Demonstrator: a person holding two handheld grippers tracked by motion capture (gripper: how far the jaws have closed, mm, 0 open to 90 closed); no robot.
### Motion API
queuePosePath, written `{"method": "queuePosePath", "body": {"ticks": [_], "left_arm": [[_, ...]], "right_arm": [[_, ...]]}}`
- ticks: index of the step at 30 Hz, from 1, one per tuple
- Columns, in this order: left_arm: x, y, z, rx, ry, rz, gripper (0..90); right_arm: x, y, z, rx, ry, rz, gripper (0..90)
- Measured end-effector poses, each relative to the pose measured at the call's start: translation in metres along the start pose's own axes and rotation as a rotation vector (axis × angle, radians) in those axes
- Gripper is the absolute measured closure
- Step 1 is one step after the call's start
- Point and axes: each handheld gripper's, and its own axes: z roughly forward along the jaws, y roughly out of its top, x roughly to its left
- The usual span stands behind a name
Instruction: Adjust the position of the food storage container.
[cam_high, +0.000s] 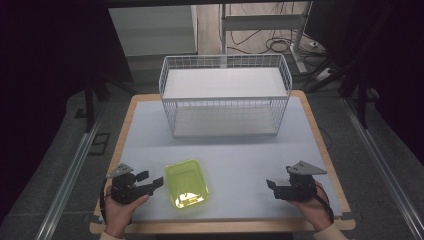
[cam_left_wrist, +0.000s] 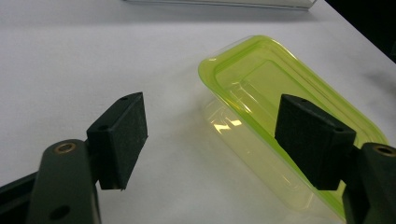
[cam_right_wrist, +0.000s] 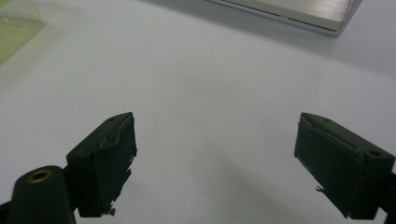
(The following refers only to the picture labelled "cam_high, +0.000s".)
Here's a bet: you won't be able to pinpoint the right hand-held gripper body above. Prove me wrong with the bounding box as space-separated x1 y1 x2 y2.
273 160 328 202

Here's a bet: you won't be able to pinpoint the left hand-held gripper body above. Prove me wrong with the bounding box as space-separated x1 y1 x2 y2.
106 162 155 205

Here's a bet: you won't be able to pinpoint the yellow-green plastic tray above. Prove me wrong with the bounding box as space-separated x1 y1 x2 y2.
164 158 211 210

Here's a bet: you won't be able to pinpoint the white wire basket shelf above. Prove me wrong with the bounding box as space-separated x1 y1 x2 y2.
158 53 293 139

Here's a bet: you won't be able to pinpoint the person's left hand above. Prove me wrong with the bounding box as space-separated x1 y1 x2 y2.
104 185 150 239

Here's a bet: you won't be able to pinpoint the person's right hand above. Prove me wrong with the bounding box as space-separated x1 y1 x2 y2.
288 179 334 233

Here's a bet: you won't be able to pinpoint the light blue table mat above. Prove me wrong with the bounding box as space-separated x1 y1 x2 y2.
118 96 343 223

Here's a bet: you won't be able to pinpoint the black stand leg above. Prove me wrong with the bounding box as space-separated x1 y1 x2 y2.
338 71 381 130
81 74 113 134

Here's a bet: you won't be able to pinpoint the white power strip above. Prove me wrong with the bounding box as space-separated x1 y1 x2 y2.
314 67 333 83

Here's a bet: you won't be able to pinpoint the white metal stand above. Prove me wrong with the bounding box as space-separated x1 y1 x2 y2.
219 1 314 74

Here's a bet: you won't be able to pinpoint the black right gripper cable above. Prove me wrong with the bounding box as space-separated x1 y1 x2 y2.
312 183 335 224

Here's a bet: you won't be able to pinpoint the aluminium rail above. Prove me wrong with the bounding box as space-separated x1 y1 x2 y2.
34 121 101 240
341 98 424 240

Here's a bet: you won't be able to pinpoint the black cables on floor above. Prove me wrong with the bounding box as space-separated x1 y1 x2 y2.
226 3 329 68

